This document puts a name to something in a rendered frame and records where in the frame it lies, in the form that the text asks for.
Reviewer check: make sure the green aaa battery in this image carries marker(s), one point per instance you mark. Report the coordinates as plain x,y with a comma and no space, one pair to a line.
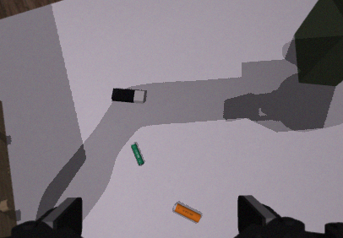
137,153

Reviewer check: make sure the brown wooden drawer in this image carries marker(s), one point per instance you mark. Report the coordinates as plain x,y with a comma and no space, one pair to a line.
7,221
3,151

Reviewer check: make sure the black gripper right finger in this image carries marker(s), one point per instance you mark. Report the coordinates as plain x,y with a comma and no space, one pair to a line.
256,220

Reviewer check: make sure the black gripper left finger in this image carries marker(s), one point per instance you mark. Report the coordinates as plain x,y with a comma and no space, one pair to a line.
56,221

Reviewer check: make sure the orange battery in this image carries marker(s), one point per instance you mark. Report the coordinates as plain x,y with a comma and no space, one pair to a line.
187,212

